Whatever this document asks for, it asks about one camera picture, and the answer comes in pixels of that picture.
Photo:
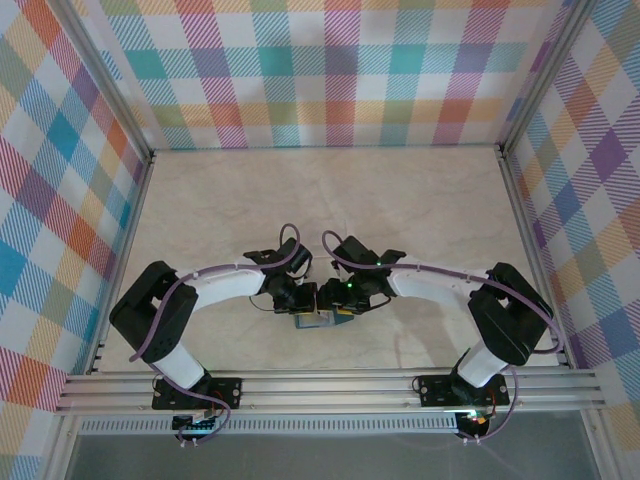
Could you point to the grey metal sheet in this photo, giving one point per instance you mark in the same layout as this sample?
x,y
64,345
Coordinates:
x,y
325,460

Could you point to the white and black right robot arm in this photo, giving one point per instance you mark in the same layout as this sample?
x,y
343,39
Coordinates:
x,y
430,285

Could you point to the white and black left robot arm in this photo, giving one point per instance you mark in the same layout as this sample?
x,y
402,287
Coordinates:
x,y
225,290

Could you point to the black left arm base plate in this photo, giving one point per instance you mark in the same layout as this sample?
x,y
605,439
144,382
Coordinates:
x,y
230,392

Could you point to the aluminium frame leg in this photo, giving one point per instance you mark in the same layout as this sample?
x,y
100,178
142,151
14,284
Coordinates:
x,y
60,450
600,450

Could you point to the long aluminium base rail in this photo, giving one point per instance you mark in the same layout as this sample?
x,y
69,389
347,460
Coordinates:
x,y
325,395

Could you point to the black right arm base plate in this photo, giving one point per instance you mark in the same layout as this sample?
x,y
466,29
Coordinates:
x,y
435,392

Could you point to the aluminium corner post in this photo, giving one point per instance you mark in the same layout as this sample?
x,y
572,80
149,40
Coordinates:
x,y
106,75
545,75

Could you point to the aluminium side rail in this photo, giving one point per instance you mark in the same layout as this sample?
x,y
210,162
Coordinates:
x,y
123,250
533,250

